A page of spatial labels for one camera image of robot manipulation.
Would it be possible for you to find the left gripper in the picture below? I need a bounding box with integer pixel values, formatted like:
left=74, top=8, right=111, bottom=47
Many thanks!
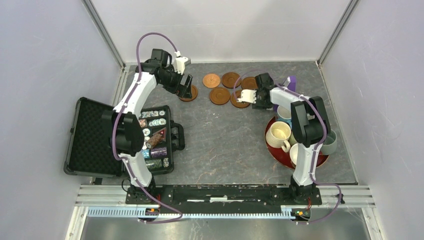
left=158, top=66, right=193, bottom=99

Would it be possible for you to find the brown wooden coaster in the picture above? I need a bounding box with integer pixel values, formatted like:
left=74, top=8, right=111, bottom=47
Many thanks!
left=179, top=85, right=199, bottom=102
left=221, top=72, right=241, bottom=89
left=241, top=76, right=258, bottom=90
left=209, top=87, right=231, bottom=106
left=230, top=89, right=250, bottom=109

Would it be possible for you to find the blue white cup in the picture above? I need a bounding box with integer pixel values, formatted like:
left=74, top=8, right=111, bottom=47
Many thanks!
left=276, top=105, right=292, bottom=128

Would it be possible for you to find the woven rattan coaster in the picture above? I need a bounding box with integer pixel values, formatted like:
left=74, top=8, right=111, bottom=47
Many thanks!
left=202, top=73, right=221, bottom=89

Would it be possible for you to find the cream ribbed mug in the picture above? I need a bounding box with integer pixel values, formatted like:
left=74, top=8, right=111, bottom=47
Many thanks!
left=265, top=121, right=292, bottom=153

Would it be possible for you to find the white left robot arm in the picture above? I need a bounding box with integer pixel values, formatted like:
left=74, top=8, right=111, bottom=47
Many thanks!
left=101, top=56, right=193, bottom=204

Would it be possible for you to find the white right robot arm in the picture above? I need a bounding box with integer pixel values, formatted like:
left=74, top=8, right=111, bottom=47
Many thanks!
left=236, top=73, right=331, bottom=204

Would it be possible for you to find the purple plastic object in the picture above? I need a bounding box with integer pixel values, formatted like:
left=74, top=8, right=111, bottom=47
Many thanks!
left=270, top=75, right=299, bottom=110

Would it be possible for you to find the all in triangle card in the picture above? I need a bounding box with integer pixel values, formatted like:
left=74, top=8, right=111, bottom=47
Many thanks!
left=152, top=127, right=167, bottom=142

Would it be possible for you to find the red round tray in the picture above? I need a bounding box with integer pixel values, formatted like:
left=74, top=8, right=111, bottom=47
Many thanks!
left=264, top=115, right=330, bottom=170

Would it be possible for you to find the brown poker chip stack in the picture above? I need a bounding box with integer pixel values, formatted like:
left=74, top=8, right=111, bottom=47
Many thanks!
left=145, top=137, right=162, bottom=149

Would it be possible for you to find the grey ribbed mug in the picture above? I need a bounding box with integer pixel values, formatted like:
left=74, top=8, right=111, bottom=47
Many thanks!
left=320, top=130, right=338, bottom=156

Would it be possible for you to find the black poker chip case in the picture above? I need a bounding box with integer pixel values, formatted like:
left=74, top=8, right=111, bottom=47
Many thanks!
left=63, top=97, right=185, bottom=178

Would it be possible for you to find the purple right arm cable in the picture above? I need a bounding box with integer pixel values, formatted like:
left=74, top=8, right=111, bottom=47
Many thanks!
left=233, top=68, right=343, bottom=226

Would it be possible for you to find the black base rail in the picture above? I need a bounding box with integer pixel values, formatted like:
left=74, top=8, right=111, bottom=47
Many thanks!
left=125, top=184, right=323, bottom=215

